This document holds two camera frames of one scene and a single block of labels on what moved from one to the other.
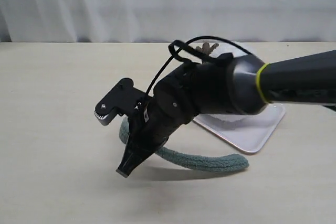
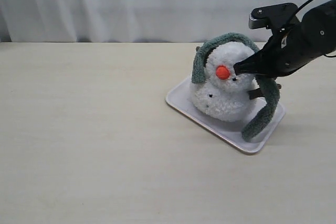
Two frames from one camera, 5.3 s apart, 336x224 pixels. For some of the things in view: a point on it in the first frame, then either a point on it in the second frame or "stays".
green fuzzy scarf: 220,162 → 259,125
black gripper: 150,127 → 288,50
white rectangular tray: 248,132 stays
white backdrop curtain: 151,7 stays
